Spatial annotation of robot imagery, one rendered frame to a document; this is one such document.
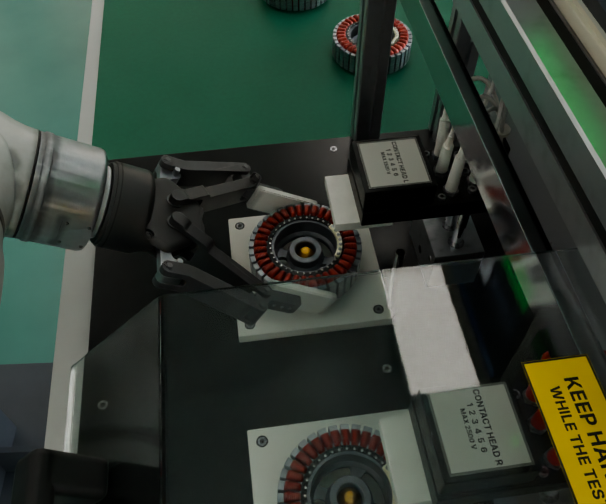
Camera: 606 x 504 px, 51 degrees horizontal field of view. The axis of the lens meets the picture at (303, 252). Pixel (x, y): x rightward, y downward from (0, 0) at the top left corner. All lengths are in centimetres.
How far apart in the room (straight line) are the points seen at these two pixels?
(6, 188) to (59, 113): 166
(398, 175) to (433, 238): 11
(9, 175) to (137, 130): 38
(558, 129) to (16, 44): 228
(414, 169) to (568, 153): 25
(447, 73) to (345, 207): 17
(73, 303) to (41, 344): 91
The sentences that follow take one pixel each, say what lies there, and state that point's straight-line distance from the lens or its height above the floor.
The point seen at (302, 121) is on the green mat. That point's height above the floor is 75.
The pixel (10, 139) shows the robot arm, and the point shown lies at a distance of 53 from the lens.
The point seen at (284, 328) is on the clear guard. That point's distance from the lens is 29.
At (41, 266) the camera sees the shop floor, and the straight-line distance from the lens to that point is 175.
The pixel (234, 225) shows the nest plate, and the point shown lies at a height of 78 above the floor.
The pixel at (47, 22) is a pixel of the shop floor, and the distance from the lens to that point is 258.
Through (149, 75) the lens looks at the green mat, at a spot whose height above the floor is 75.
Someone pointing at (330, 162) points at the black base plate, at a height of 77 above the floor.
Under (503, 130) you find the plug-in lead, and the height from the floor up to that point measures 93.
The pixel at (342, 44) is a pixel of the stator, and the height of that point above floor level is 79.
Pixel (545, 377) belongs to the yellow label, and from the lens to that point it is 30.
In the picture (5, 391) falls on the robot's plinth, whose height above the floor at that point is 2.
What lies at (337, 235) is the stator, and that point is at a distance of 63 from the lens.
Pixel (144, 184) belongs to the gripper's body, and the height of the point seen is 93.
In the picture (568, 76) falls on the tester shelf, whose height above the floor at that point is 112.
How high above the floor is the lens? 131
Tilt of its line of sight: 53 degrees down
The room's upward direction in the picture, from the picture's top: straight up
